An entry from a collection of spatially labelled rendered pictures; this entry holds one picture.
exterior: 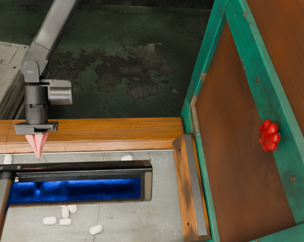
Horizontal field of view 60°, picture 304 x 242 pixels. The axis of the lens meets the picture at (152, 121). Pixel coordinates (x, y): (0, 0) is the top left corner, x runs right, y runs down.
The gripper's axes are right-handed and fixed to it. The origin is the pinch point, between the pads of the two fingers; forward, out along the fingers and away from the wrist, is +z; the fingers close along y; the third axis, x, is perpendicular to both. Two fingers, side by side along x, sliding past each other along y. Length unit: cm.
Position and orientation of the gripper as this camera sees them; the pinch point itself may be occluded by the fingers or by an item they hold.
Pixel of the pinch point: (39, 154)
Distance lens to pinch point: 82.2
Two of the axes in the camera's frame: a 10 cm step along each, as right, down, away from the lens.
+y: 9.9, -0.1, 1.0
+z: -0.1, 9.9, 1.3
